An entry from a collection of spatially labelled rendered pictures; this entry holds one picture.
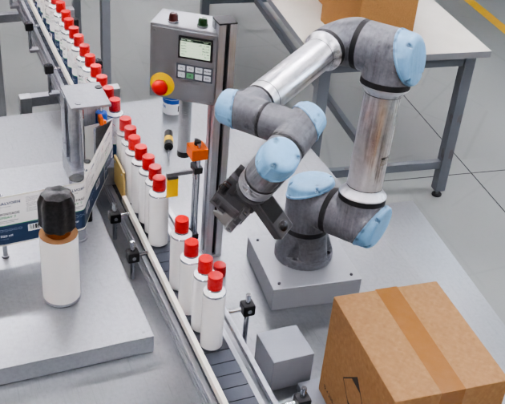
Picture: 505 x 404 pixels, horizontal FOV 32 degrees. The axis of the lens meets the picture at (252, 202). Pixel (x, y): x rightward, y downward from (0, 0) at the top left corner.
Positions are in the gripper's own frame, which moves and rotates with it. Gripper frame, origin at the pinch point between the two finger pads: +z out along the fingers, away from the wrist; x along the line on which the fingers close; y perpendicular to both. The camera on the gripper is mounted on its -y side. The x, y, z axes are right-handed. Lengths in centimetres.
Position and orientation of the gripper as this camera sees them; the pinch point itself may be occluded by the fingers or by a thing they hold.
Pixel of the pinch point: (232, 227)
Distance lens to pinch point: 192.7
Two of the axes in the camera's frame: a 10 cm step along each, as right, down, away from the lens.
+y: -7.5, -6.6, 0.0
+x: -5.8, 6.5, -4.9
